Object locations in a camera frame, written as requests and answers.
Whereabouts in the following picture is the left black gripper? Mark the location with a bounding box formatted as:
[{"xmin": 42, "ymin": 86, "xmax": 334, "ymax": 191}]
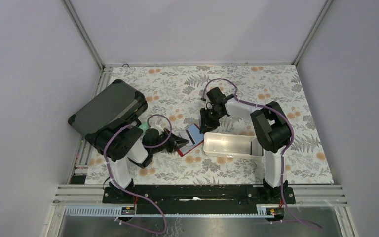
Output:
[{"xmin": 151, "ymin": 128, "xmax": 189, "ymax": 155}]

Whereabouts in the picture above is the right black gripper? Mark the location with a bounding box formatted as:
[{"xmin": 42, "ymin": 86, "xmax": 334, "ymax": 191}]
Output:
[{"xmin": 199, "ymin": 108, "xmax": 224, "ymax": 135}]

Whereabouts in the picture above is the red card holder wallet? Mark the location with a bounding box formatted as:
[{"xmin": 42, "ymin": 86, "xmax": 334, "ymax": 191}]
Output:
[{"xmin": 177, "ymin": 124, "xmax": 204, "ymax": 157}]

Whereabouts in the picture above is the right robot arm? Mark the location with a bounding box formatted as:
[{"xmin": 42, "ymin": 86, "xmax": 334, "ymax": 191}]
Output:
[{"xmin": 200, "ymin": 87, "xmax": 294, "ymax": 203}]

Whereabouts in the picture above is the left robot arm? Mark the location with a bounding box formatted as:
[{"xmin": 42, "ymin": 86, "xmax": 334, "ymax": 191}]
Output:
[{"xmin": 92, "ymin": 119, "xmax": 190, "ymax": 203}]

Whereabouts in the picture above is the white plastic tray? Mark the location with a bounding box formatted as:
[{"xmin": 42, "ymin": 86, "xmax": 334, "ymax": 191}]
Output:
[{"xmin": 203, "ymin": 132, "xmax": 265, "ymax": 160}]

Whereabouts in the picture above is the mint green tube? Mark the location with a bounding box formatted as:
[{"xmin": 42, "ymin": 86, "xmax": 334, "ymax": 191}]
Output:
[{"xmin": 138, "ymin": 122, "xmax": 151, "ymax": 136}]

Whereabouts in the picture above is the floral table mat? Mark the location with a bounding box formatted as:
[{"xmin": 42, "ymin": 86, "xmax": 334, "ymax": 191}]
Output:
[{"xmin": 88, "ymin": 65, "xmax": 335, "ymax": 186}]

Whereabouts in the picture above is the black hard case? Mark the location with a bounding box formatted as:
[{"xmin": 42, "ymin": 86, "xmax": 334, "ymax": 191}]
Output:
[{"xmin": 68, "ymin": 79, "xmax": 148, "ymax": 136}]

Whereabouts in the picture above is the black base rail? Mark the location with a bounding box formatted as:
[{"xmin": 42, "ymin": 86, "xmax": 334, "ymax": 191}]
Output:
[{"xmin": 55, "ymin": 184, "xmax": 344, "ymax": 219}]

